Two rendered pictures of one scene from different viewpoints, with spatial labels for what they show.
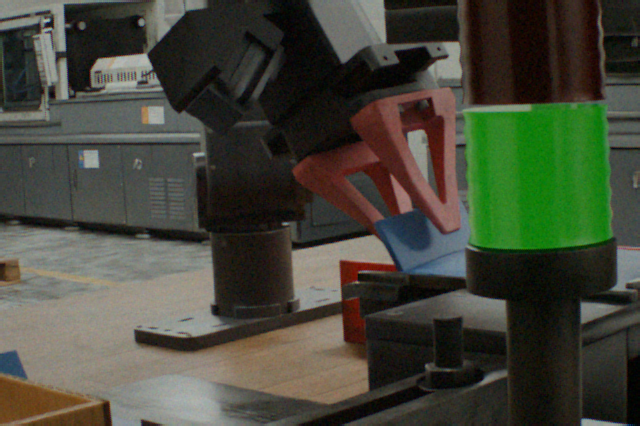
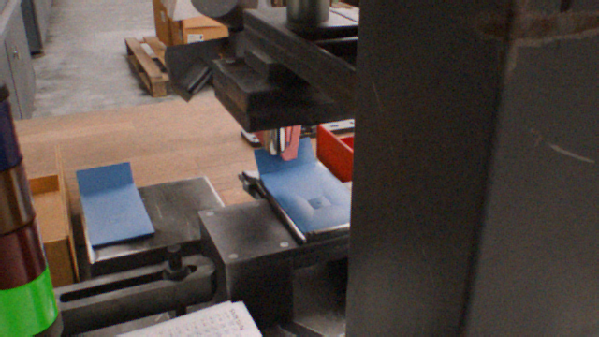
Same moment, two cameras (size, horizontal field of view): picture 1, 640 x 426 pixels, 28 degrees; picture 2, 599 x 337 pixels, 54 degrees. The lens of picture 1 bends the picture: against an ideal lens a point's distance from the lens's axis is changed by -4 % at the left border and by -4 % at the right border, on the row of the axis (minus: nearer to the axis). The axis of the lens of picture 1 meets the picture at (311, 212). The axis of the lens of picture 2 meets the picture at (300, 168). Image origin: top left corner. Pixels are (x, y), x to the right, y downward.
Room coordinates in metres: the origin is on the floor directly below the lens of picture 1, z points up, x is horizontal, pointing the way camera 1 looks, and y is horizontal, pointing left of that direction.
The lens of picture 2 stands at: (0.13, -0.32, 1.29)
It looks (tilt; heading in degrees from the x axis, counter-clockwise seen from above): 26 degrees down; 23
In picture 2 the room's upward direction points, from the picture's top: straight up
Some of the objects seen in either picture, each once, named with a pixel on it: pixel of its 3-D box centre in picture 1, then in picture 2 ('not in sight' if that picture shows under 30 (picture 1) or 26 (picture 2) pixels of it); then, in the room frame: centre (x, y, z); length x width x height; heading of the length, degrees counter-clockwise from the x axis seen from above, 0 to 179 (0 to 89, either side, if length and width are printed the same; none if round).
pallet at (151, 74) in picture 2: not in sight; (201, 57); (3.97, 2.14, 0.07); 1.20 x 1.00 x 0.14; 46
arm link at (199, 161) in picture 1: (252, 189); not in sight; (0.99, 0.04, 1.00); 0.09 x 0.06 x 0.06; 98
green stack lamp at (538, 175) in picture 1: (538, 172); (19, 295); (0.33, -0.06, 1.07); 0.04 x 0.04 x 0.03
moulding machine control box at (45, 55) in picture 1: (49, 59); not in sight; (9.35, 1.84, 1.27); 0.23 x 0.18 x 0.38; 132
